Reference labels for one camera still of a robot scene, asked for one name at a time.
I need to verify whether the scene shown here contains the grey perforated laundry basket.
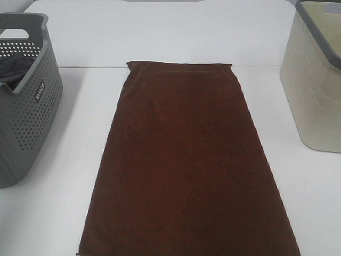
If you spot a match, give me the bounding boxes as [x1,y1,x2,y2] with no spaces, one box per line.
[1,13,63,188]

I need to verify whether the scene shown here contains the beige basket with grey rim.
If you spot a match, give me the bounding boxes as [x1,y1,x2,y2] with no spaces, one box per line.
[280,1,340,153]

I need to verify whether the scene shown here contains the brown towel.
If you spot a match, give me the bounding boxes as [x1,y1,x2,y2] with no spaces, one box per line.
[78,61,300,255]

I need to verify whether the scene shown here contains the dark grey cloth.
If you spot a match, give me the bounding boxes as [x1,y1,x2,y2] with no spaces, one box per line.
[1,54,35,85]

